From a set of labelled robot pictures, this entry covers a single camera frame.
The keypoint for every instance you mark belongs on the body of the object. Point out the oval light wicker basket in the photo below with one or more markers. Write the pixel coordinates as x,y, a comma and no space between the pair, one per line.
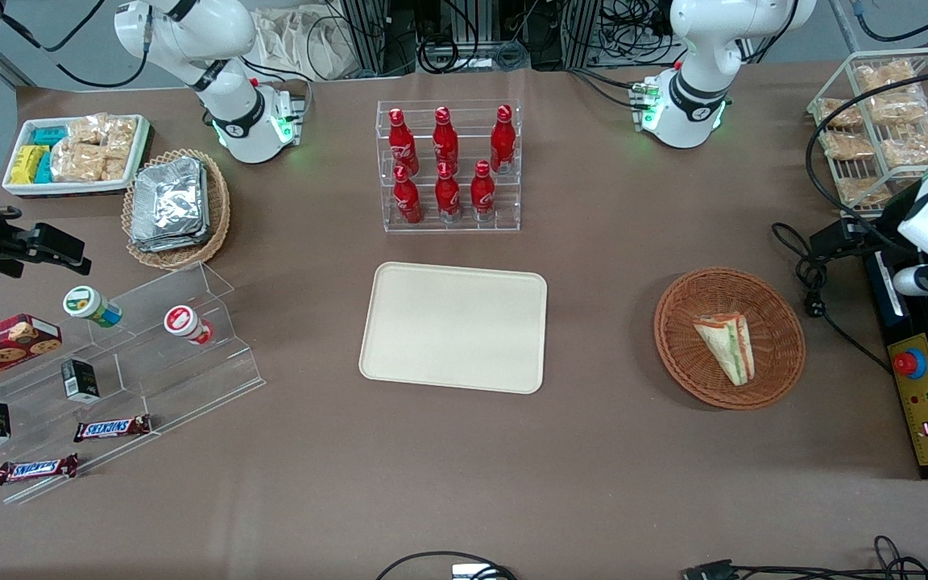
221,209

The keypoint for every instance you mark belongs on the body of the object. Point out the clear acrylic step display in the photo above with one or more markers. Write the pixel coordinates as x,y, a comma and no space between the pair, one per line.
190,387

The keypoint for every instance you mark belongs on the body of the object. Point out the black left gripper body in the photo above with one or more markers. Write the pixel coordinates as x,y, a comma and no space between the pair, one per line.
869,235

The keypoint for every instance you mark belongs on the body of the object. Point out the yellow snack packet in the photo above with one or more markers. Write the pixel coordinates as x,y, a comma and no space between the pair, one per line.
25,163

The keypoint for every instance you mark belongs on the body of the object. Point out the white cloth bag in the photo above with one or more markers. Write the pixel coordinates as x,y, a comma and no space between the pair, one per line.
303,44

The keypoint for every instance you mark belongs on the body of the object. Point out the red lid yogurt cup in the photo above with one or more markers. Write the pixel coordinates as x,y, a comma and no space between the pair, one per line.
184,322

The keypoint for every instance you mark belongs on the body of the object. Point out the white power adapter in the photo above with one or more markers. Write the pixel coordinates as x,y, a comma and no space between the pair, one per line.
472,572

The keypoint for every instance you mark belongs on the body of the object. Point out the snickers chocolate bar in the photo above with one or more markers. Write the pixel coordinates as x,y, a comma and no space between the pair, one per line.
112,428
35,469

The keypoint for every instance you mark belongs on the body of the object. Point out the clear bagged pastry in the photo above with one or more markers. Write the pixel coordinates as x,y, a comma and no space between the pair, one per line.
841,113
911,145
899,109
887,76
847,147
863,190

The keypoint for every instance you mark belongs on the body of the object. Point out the aluminium profile frame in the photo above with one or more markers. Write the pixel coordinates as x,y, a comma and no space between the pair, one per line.
363,36
582,32

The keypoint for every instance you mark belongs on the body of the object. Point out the green lid yogurt cup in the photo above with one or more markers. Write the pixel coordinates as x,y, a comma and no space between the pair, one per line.
89,304

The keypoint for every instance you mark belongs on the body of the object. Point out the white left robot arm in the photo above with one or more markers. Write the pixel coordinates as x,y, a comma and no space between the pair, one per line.
698,48

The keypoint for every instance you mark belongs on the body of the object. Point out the cream rectangular tray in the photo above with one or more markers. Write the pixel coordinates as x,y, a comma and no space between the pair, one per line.
452,326

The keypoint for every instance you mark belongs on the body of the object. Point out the silver foil packet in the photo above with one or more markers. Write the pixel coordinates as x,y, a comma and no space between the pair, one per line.
205,229
167,197

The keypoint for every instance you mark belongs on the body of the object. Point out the teal snack packet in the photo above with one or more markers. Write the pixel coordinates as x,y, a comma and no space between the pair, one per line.
44,169
49,136

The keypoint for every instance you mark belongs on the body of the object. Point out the triangular sandwich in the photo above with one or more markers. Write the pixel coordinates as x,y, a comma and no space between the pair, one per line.
726,345

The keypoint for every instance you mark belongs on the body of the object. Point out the red cola bottle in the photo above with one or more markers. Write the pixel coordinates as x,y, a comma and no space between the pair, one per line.
448,200
445,143
482,197
503,143
408,201
401,145

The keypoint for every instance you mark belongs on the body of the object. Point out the white rectangular snack tray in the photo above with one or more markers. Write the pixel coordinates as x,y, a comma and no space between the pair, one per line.
69,188

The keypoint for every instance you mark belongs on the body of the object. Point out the round brown wicker basket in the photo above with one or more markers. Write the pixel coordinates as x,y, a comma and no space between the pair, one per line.
689,354

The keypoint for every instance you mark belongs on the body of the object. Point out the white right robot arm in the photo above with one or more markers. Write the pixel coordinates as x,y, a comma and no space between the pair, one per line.
190,32

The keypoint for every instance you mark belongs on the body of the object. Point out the clear acrylic bottle rack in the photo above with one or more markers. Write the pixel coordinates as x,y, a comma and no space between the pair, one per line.
508,205

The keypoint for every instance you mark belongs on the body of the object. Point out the clear rice cracker pack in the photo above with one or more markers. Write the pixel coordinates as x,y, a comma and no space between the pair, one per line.
116,163
66,161
87,129
122,131
93,163

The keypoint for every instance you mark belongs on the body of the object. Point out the black yellow control box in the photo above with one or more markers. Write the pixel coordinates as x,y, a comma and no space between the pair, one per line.
927,403

